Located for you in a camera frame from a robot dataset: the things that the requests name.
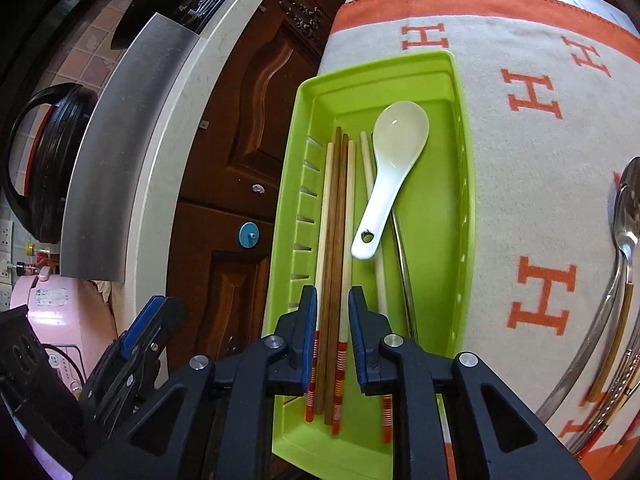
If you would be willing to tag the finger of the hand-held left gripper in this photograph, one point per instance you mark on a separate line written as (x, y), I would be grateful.
(167, 320)
(107, 365)

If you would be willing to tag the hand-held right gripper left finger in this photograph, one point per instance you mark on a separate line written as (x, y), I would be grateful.
(312, 330)

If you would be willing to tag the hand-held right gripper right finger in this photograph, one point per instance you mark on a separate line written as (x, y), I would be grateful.
(356, 330)

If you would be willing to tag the metal chopstick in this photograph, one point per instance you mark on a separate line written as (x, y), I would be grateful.
(398, 245)
(407, 280)

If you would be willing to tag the green plastic utensil tray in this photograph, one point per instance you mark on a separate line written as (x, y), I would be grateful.
(430, 210)

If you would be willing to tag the white ceramic spoon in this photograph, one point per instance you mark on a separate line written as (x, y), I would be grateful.
(400, 130)

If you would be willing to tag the large metal spoon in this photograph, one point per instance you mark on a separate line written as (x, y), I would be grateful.
(590, 330)

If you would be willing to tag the brown wooden kitchen cabinets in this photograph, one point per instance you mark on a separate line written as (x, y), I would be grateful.
(220, 285)

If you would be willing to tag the pink appliance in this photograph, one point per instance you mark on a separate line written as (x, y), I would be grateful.
(55, 305)

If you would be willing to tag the blue round hook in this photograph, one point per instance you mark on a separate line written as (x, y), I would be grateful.
(248, 234)

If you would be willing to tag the small condiment bottle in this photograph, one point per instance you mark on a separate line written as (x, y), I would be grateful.
(30, 255)

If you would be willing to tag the white kitchen countertop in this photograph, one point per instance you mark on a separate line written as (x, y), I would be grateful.
(165, 170)

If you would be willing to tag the stainless steel panel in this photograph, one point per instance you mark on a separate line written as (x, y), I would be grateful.
(115, 160)

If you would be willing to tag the black and red pressure cooker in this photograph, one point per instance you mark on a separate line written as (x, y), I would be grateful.
(45, 160)

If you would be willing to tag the orange and cream printed blanket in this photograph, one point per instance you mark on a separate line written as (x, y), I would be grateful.
(525, 170)

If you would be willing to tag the gas stove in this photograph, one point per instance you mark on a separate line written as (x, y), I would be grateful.
(150, 15)

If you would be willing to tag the white wall socket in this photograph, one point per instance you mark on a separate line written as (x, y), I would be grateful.
(4, 237)

